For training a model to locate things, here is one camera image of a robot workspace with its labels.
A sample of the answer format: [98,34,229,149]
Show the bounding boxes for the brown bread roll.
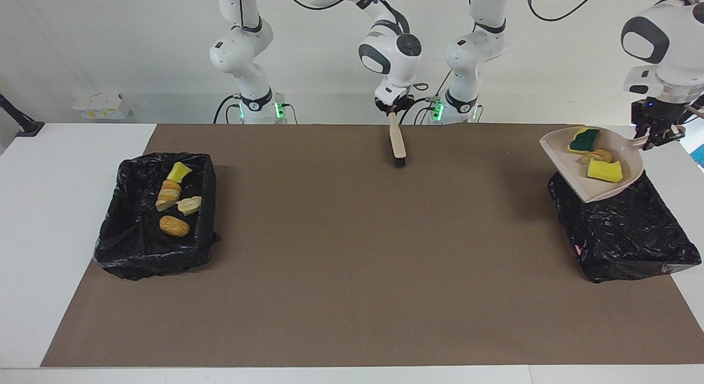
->
[159,215,191,238]

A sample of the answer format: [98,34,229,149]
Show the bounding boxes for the twisted orange croissant piece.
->
[579,149,615,166]

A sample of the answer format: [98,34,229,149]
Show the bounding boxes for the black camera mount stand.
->
[0,92,45,138]

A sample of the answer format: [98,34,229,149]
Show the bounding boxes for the yellow sponge wedge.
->
[166,162,194,183]

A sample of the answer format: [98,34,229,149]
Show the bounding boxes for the beige hand brush black bristles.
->
[388,112,408,169]

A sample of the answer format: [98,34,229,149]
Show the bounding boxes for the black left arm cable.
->
[525,0,603,23]

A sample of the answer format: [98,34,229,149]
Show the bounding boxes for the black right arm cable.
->
[236,0,430,93]

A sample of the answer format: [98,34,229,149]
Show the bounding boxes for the notched yellow sponge piece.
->
[587,160,624,183]

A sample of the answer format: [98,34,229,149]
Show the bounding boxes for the white wall socket box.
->
[71,92,133,120]

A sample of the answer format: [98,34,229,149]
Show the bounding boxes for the black bag bin pink tag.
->
[548,169,702,284]

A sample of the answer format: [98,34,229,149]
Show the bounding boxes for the long striped pastry piece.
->
[156,179,182,212]

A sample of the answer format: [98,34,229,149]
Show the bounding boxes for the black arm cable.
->
[525,0,603,23]
[236,0,430,93]

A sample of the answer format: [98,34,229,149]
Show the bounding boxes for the beige plastic dustpan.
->
[538,125,686,204]

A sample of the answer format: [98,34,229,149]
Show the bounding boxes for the black bag lined bin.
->
[93,152,222,281]

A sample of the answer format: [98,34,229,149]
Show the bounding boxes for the green and yellow sponge piece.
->
[567,128,601,155]

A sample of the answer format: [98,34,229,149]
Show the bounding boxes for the brown table mat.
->
[40,124,704,368]

